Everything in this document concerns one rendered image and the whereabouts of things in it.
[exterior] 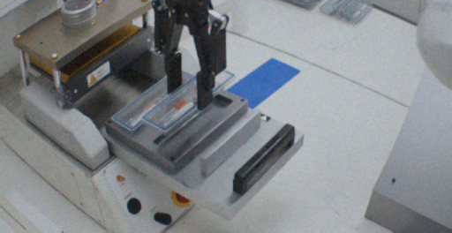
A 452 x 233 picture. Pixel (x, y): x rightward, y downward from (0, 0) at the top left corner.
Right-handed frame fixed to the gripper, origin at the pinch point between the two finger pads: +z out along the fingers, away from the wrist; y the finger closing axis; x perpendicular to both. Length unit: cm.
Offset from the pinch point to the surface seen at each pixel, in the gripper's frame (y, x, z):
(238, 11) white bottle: -33, 62, 25
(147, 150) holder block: -0.8, -10.1, 7.8
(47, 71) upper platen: -29.9, -10.1, 4.0
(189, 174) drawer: 6.6, -8.6, 9.7
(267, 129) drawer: 10.3, 7.7, 9.7
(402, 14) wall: -27, 246, 97
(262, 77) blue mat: -15, 47, 32
